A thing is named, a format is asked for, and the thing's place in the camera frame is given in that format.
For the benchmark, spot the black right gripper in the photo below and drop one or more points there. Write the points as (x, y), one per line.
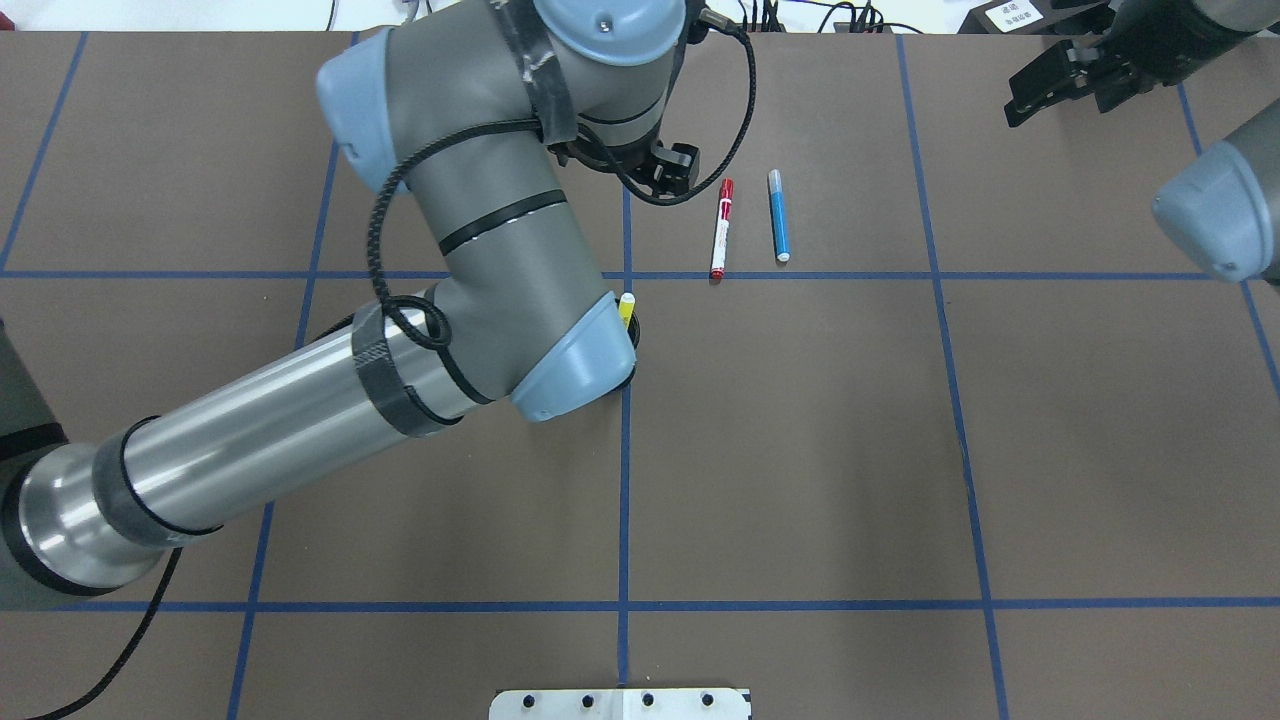
(1150, 62)

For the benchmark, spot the blue highlighter pen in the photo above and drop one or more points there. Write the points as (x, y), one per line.
(779, 219)

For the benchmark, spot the red white marker pen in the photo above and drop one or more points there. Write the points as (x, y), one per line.
(719, 253)

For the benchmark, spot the yellow highlighter pen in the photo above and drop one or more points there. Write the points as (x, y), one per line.
(626, 308)

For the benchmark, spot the black mesh pen holder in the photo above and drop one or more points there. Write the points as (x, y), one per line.
(635, 332)

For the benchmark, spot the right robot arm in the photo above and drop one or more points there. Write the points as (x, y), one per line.
(1222, 210)

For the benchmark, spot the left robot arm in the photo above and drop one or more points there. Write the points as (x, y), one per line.
(482, 288)

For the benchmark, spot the black labelled box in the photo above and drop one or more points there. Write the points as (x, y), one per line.
(1008, 18)

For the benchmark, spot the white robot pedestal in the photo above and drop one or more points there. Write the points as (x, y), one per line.
(623, 703)

